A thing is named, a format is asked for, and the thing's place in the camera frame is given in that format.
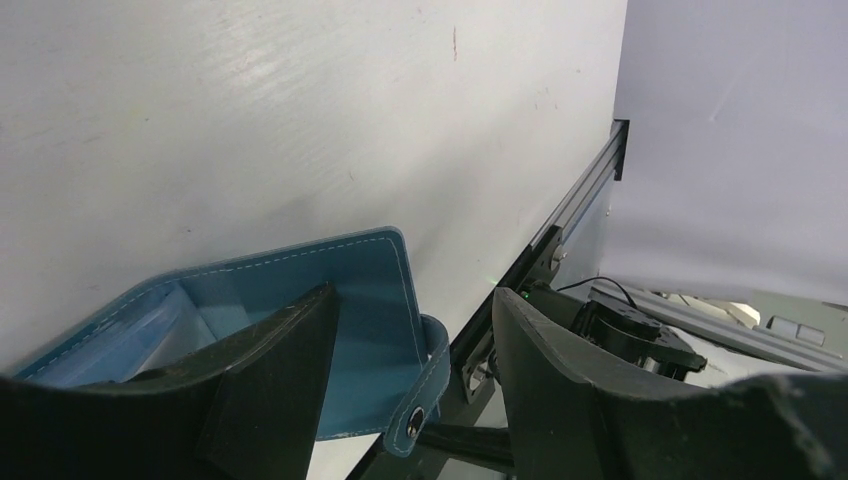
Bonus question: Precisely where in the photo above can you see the aluminium frame rail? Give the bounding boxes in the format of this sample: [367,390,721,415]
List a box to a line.
[451,119,630,405]

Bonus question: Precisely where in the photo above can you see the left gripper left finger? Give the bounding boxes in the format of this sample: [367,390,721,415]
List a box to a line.
[1,283,340,479]

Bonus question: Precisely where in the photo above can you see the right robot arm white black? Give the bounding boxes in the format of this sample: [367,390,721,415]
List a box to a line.
[520,276,707,381]

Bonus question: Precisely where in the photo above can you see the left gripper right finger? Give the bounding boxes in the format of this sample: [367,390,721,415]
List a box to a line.
[492,288,847,479]

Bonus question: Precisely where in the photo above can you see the blue leather card holder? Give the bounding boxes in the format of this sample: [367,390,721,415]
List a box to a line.
[18,227,450,457]

